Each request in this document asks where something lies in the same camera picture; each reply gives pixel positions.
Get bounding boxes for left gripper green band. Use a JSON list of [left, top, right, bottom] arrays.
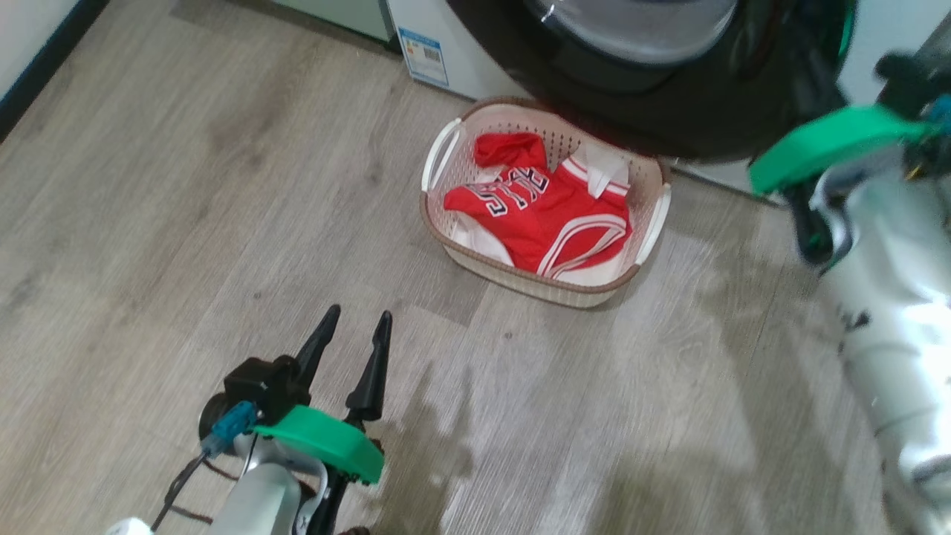
[[236, 304, 394, 535]]

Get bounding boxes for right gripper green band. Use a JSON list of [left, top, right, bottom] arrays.
[[748, 21, 938, 266]]

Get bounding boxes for black washing machine door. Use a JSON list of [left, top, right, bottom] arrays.
[[446, 0, 857, 166]]

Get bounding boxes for red basketball jersey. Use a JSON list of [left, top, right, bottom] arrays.
[[443, 132, 634, 288]]

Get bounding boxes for cream perforated laundry basket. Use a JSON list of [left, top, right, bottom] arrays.
[[419, 96, 674, 310]]

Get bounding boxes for white front-load washing machine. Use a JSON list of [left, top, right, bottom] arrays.
[[386, 0, 951, 200]]

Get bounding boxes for blue energy label sticker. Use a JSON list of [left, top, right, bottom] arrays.
[[397, 27, 451, 89]]

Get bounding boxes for pale green cabinet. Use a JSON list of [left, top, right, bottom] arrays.
[[270, 0, 396, 43]]

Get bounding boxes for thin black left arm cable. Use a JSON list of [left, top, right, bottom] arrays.
[[151, 452, 210, 531]]

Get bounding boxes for dark wall baseboard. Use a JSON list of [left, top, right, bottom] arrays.
[[0, 0, 110, 143]]

